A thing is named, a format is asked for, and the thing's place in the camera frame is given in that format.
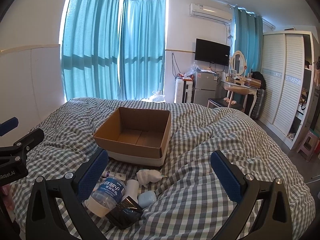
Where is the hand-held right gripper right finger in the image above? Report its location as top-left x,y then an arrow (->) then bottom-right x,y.
210,150 -> 300,240

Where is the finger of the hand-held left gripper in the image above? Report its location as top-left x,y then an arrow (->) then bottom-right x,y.
0,128 -> 45,161
0,117 -> 19,137

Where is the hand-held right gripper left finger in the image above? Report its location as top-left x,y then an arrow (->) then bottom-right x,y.
26,148 -> 110,240

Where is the small white tube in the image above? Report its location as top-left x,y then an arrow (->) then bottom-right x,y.
101,170 -> 127,181

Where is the clear dental floss jar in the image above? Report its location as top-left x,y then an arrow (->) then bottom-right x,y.
87,176 -> 126,218

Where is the white plastic bottle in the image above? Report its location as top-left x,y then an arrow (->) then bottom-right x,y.
125,179 -> 140,203

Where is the black glossy pouch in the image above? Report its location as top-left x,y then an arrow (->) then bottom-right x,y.
105,196 -> 143,229

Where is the light blue earbuds case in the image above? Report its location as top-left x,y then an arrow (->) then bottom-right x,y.
138,192 -> 157,209

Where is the cardboard box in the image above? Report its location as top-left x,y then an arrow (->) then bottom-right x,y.
92,107 -> 172,168

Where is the grey checked blanket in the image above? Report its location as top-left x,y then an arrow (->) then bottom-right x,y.
0,97 -> 317,240

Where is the wooden chair with dark seat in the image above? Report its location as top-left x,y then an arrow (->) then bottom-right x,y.
207,86 -> 250,113

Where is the dark suitcase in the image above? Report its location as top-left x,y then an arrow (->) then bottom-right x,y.
251,88 -> 267,119

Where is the pink plastic stool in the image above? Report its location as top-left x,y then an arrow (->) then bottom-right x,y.
297,130 -> 320,162

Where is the white dressing table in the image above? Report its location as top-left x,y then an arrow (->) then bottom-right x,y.
220,79 -> 258,117

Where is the silver small fridge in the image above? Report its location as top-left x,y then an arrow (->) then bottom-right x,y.
194,71 -> 217,104

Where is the white suitcase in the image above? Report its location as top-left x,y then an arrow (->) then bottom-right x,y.
176,78 -> 195,104

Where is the black bag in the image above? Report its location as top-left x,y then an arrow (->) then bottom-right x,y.
251,72 -> 267,89

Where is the white plastic bag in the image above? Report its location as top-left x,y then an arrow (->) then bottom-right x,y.
150,90 -> 167,102

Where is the white louvred wardrobe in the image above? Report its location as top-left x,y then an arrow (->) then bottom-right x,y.
260,30 -> 320,151

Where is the clear plastic bag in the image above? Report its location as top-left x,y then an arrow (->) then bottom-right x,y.
184,62 -> 202,77

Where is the white oval mirror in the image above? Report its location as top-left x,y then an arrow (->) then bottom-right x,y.
230,50 -> 247,77

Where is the wide teal curtain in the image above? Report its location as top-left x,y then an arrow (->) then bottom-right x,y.
61,0 -> 122,102

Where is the narrow teal curtain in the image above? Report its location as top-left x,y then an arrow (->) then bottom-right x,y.
231,5 -> 264,80

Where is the white air conditioner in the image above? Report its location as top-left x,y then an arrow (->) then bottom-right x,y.
189,3 -> 233,24

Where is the black wall television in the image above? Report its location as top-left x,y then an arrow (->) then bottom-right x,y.
195,38 -> 231,67

